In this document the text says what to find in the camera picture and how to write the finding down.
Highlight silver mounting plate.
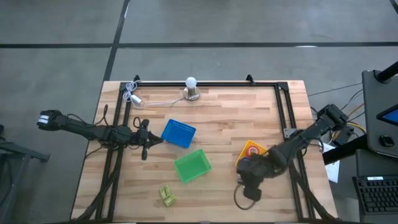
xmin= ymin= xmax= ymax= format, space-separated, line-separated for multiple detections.
xmin=283 ymin=128 xmax=300 ymax=139

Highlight blue plastic basket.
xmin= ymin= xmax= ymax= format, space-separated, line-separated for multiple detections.
xmin=160 ymin=118 xmax=197 ymax=149

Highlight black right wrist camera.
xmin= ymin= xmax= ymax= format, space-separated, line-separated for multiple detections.
xmin=243 ymin=185 xmax=262 ymax=202

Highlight white bulb lamp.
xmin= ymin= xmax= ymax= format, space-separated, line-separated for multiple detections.
xmin=182 ymin=76 xmax=201 ymax=102

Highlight black pole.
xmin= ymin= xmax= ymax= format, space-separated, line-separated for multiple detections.
xmin=374 ymin=60 xmax=398 ymax=84

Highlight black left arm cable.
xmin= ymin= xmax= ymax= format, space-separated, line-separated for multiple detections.
xmin=93 ymin=104 xmax=109 ymax=128

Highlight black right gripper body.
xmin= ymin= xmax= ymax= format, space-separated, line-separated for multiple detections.
xmin=236 ymin=154 xmax=282 ymax=190

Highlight black metal table frame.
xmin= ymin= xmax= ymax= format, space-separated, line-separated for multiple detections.
xmin=74 ymin=74 xmax=336 ymax=224

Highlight white paper sheet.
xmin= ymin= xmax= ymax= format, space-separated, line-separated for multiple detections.
xmin=322 ymin=142 xmax=342 ymax=184

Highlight thin floor cables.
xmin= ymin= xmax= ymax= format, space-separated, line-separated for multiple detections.
xmin=307 ymin=82 xmax=366 ymax=134

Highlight green plastic basket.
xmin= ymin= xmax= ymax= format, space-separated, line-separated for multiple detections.
xmin=174 ymin=149 xmax=213 ymax=184

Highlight white lamp cable with switch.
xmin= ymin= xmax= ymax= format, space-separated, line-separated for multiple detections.
xmin=122 ymin=80 xmax=185 ymax=110

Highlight black cart beam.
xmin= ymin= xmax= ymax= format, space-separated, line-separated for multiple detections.
xmin=322 ymin=134 xmax=368 ymax=166

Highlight grey metal stand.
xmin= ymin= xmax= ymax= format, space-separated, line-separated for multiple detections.
xmin=0 ymin=124 xmax=50 ymax=224

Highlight yellow plastic basket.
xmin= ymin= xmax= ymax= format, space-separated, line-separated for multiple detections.
xmin=234 ymin=139 xmax=269 ymax=169

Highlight tablet with blue screen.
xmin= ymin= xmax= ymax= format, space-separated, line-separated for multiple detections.
xmin=376 ymin=104 xmax=398 ymax=128

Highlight dark grey cart panel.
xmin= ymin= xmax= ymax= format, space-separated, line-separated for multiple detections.
xmin=361 ymin=68 xmax=398 ymax=159

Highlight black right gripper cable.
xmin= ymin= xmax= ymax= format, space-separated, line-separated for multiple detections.
xmin=233 ymin=183 xmax=257 ymax=211

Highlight black keyboard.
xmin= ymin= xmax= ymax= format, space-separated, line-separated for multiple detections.
xmin=351 ymin=175 xmax=398 ymax=215

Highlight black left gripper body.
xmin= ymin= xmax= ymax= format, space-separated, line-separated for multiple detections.
xmin=133 ymin=118 xmax=153 ymax=161

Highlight black round knob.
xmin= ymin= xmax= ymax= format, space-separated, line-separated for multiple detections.
xmin=379 ymin=134 xmax=396 ymax=148

